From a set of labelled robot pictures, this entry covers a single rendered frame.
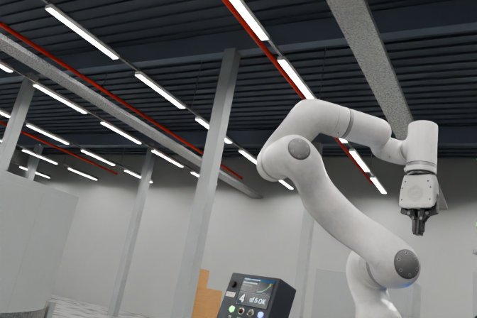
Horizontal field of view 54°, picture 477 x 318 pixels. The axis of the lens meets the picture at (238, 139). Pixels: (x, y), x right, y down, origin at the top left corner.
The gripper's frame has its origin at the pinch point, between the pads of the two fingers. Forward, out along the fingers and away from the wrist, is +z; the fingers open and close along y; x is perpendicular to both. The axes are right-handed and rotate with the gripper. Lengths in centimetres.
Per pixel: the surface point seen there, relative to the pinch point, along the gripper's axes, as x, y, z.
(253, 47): 376, -509, -405
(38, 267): 166, -652, 37
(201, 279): 534, -714, 5
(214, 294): 540, -676, 30
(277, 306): 11, -57, 27
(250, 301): 8, -67, 27
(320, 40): 415, -385, -404
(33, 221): 134, -643, -26
